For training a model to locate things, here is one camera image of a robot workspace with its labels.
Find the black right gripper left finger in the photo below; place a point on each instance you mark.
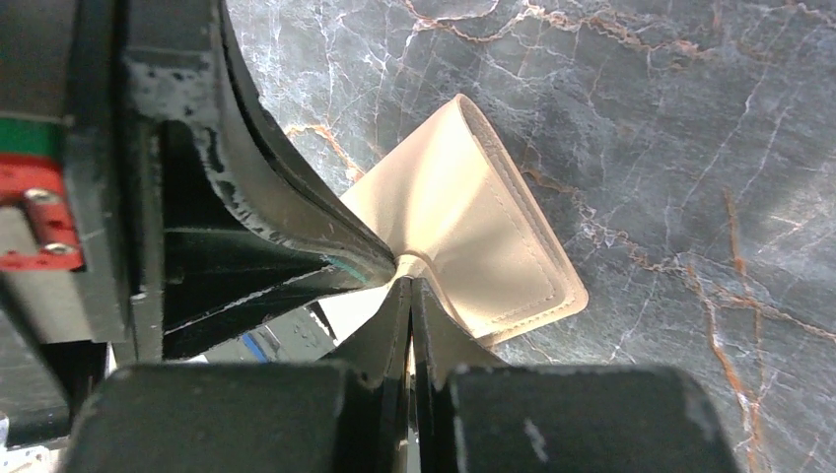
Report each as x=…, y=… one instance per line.
x=346, y=412

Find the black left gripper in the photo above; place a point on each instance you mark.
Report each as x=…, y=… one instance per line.
x=81, y=203

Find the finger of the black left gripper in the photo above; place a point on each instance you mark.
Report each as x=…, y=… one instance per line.
x=241, y=228

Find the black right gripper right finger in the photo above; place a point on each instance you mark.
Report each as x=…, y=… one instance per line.
x=477, y=414

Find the beige leather card holder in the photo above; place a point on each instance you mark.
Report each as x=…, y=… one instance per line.
x=454, y=210

